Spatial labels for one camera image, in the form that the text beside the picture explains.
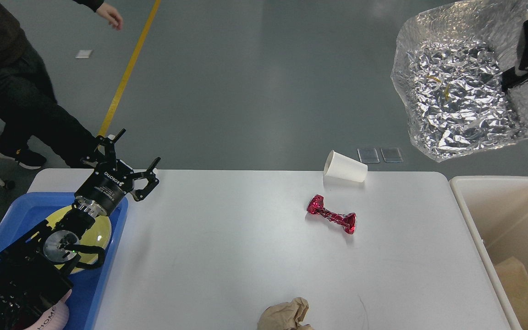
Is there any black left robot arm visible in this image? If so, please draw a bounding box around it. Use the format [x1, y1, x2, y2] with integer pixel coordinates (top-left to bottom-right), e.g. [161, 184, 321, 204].
[0, 129, 160, 330]

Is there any yellow plastic plate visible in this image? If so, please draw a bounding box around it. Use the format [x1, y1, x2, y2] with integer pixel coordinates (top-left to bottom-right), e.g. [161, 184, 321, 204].
[42, 215, 112, 269]

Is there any person in brown sweater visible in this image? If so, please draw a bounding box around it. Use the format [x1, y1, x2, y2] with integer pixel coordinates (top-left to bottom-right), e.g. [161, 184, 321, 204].
[0, 2, 101, 170]

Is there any brown paper ball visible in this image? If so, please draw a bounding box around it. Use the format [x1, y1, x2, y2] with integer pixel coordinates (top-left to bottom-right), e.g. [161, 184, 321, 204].
[257, 297, 314, 330]

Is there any beige plastic bin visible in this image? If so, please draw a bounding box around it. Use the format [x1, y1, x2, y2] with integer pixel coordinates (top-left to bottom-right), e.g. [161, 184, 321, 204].
[449, 176, 528, 330]

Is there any large foil bag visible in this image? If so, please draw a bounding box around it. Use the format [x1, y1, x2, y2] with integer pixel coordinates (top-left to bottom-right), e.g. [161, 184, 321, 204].
[390, 0, 528, 162]

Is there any person's bare hand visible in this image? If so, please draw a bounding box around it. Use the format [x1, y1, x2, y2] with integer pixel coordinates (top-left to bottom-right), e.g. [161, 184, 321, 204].
[95, 2, 123, 31]

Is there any blue plastic tray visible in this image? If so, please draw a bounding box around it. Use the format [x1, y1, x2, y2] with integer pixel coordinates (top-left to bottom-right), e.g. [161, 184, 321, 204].
[0, 192, 129, 330]

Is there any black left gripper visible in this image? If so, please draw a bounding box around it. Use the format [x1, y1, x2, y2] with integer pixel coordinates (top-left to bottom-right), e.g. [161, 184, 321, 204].
[75, 129, 161, 216]

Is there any red foil wrapper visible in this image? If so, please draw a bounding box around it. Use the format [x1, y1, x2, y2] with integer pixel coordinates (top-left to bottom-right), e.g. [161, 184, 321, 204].
[306, 194, 357, 235]

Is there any pink ribbed mug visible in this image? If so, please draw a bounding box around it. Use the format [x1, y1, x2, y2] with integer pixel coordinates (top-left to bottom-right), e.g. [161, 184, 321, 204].
[25, 290, 72, 330]

